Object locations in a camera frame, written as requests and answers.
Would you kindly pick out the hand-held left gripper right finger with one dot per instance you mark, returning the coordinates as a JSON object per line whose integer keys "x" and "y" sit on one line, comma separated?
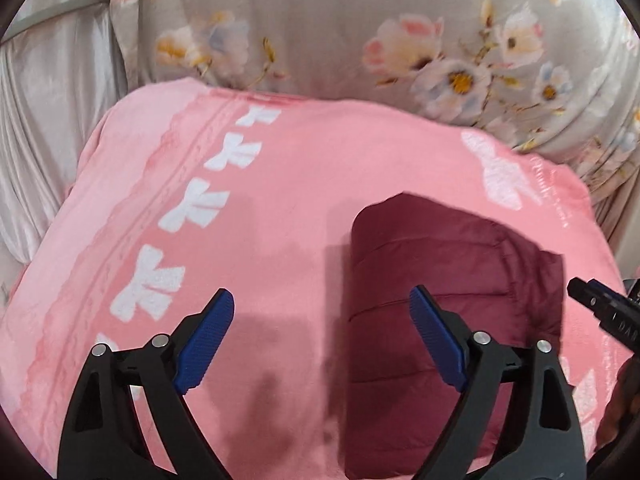
{"x": 435, "y": 340}

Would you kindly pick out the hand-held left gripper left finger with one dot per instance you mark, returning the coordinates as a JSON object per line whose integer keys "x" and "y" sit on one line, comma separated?
{"x": 207, "y": 340}

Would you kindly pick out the white satin bed sheet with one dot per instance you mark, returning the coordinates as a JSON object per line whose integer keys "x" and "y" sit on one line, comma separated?
{"x": 50, "y": 120}

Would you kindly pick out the person's right forearm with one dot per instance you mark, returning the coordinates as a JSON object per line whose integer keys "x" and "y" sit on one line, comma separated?
{"x": 617, "y": 405}

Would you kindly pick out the grey floral quilt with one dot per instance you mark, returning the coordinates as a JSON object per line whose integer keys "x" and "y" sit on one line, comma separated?
{"x": 325, "y": 25}

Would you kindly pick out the maroon puffer jacket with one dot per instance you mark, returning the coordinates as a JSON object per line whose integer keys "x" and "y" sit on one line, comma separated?
{"x": 450, "y": 255}

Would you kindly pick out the pink blanket with white bows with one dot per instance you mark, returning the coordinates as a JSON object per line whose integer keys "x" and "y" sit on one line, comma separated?
{"x": 275, "y": 210}

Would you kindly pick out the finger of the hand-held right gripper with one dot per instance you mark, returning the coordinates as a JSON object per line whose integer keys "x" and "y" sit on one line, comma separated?
{"x": 585, "y": 292}

